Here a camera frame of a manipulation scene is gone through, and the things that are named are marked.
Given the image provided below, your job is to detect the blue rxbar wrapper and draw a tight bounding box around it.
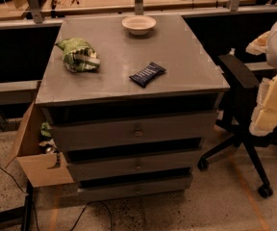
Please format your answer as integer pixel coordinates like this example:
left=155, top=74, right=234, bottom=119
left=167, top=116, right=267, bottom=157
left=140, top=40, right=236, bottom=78
left=130, top=62, right=166, bottom=88

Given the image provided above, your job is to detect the green chip bag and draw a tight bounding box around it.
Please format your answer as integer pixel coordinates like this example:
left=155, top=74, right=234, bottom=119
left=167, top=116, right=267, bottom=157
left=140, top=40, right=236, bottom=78
left=56, top=38, right=100, bottom=73

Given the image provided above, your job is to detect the grey horizontal rail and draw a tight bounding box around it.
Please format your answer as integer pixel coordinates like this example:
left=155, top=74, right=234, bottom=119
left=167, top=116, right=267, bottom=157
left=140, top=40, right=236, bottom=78
left=0, top=80, right=40, bottom=105

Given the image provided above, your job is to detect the grey drawer cabinet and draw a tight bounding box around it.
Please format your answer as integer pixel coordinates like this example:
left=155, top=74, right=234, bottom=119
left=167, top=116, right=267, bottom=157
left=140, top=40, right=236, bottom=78
left=36, top=15, right=229, bottom=190

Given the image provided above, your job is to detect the metal post left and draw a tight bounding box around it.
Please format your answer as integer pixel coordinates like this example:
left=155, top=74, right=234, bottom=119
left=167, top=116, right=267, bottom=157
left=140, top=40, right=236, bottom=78
left=27, top=0, right=43, bottom=23

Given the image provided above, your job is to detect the middle grey drawer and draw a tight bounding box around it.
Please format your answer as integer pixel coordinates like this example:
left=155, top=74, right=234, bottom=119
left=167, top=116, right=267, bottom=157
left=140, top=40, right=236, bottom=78
left=67, top=149, right=200, bottom=181

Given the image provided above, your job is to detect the cardboard box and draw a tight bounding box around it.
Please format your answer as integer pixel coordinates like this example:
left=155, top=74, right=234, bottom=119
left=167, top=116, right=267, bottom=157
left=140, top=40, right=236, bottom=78
left=5, top=80, right=75, bottom=189

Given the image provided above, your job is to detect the bottom grey drawer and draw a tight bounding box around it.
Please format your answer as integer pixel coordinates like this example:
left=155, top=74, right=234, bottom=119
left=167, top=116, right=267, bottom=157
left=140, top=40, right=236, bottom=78
left=78, top=174, right=192, bottom=201

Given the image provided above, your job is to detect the black office chair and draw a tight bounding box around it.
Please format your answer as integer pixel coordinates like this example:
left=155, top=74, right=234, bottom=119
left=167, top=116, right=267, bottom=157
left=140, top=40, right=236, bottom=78
left=197, top=54, right=277, bottom=198

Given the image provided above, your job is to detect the green item in box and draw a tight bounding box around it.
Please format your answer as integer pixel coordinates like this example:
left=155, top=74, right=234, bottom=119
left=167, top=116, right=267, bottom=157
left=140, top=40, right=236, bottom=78
left=40, top=121, right=51, bottom=138

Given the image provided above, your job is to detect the black metal stand leg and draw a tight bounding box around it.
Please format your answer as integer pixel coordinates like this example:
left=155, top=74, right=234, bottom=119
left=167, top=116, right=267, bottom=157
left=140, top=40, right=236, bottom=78
left=0, top=181, right=34, bottom=231

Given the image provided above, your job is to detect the grey drawer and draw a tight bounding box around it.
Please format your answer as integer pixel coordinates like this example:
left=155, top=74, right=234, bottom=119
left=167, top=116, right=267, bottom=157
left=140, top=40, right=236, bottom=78
left=78, top=174, right=192, bottom=201
left=67, top=149, right=200, bottom=181
left=52, top=111, right=217, bottom=151

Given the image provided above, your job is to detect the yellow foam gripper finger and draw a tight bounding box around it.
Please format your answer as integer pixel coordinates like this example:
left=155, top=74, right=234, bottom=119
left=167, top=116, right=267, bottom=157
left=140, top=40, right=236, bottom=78
left=249, top=74, right=277, bottom=137
left=245, top=32, right=269, bottom=56

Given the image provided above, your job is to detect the white paper bowl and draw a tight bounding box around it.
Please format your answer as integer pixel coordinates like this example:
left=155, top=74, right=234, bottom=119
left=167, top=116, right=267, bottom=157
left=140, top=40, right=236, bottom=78
left=122, top=15, right=157, bottom=36

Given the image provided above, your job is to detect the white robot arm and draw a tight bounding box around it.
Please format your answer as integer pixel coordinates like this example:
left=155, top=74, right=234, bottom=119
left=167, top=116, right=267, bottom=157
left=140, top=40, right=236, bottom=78
left=246, top=21, right=277, bottom=137

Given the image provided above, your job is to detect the black floor cable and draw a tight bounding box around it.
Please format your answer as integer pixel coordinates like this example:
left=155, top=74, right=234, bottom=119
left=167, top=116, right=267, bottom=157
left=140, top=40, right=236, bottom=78
left=0, top=160, right=114, bottom=231

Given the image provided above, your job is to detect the top grey drawer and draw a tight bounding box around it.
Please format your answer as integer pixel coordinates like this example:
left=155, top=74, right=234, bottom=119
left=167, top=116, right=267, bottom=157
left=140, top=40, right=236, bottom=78
left=52, top=111, right=217, bottom=151

